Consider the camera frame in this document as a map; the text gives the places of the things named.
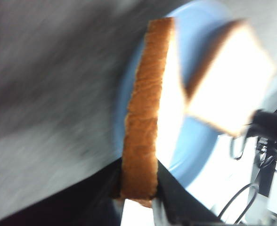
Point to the white bread slice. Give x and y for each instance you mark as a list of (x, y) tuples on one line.
[(152, 93), (230, 82)]

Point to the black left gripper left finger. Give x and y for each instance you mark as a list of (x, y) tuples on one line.
[(87, 203)]

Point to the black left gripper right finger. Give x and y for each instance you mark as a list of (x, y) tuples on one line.
[(174, 206)]

